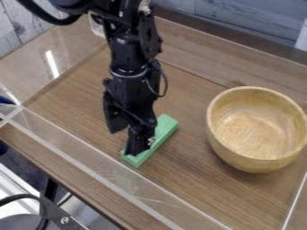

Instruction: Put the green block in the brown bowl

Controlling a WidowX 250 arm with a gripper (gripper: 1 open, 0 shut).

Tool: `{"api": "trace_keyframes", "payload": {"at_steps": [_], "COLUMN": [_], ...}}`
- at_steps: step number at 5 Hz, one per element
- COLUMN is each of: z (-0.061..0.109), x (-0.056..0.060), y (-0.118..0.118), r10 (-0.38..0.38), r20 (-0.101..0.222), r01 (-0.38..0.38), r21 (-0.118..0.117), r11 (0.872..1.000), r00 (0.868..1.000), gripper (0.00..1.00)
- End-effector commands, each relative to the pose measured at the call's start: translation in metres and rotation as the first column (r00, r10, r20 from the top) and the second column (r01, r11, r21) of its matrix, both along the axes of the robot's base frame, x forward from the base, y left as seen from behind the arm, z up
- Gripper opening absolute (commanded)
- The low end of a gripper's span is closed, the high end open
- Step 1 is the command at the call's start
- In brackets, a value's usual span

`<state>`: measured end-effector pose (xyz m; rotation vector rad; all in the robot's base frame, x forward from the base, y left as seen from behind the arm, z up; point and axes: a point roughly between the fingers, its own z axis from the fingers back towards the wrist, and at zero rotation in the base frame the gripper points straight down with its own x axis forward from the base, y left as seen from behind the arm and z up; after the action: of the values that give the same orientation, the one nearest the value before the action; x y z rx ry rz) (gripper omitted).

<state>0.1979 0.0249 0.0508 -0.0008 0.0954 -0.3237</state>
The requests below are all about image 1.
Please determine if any brown wooden bowl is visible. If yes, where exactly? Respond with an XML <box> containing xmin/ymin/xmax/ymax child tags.
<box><xmin>207</xmin><ymin>86</ymin><xmax>307</xmax><ymax>173</ymax></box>

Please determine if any clear acrylic barrier wall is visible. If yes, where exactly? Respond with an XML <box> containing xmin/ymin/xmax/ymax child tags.
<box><xmin>0</xmin><ymin>5</ymin><xmax>307</xmax><ymax>230</ymax></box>

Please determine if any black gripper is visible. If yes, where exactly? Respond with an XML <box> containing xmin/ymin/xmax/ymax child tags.
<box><xmin>103</xmin><ymin>70</ymin><xmax>161</xmax><ymax>156</ymax></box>

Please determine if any black metal base plate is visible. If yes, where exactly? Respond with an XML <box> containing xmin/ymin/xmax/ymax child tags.
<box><xmin>0</xmin><ymin>197</ymin><xmax>91</xmax><ymax>230</ymax></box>

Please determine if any black table leg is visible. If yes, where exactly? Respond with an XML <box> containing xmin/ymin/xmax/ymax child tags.
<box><xmin>43</xmin><ymin>179</ymin><xmax>59</xmax><ymax>201</ymax></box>

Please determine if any green rectangular block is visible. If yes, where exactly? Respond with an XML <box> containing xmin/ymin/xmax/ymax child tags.
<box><xmin>121</xmin><ymin>114</ymin><xmax>179</xmax><ymax>168</ymax></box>

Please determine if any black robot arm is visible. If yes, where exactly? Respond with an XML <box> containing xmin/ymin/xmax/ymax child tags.
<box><xmin>18</xmin><ymin>0</ymin><xmax>169</xmax><ymax>155</ymax></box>

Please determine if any blue object at left edge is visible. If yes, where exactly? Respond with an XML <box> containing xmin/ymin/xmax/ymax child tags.
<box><xmin>0</xmin><ymin>95</ymin><xmax>15</xmax><ymax>105</ymax></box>

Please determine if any black cable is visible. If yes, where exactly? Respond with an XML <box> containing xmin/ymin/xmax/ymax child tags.
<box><xmin>0</xmin><ymin>193</ymin><xmax>50</xmax><ymax>230</ymax></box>

